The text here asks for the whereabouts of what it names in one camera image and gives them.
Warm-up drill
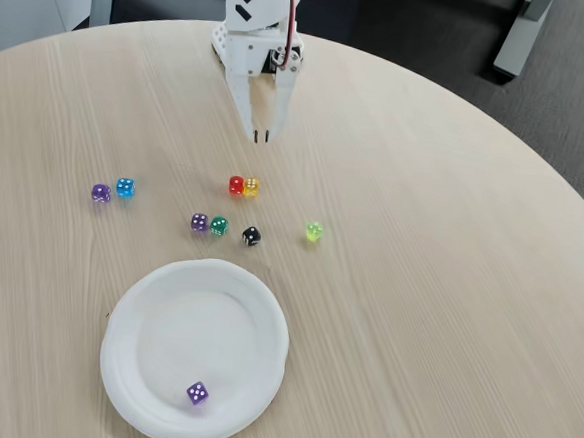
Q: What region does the grey desk leg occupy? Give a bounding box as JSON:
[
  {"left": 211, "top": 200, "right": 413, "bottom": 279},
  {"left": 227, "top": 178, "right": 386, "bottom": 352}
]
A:
[{"left": 491, "top": 0, "right": 557, "bottom": 83}]

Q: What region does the lime green translucent die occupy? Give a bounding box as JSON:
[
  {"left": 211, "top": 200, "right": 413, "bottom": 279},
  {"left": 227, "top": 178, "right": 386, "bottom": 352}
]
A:
[{"left": 302, "top": 220, "right": 325, "bottom": 244}]

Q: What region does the white paper plate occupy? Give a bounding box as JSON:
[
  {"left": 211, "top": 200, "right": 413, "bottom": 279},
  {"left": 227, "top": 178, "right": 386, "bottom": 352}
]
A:
[{"left": 93, "top": 250, "right": 296, "bottom": 438}]

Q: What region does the black die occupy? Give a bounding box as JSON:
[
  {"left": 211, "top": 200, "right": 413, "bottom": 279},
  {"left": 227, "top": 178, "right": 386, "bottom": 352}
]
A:
[{"left": 240, "top": 225, "right": 263, "bottom": 249}]

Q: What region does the red black servo cable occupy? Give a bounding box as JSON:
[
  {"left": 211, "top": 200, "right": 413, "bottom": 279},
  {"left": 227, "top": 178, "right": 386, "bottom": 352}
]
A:
[{"left": 274, "top": 0, "right": 328, "bottom": 75}]

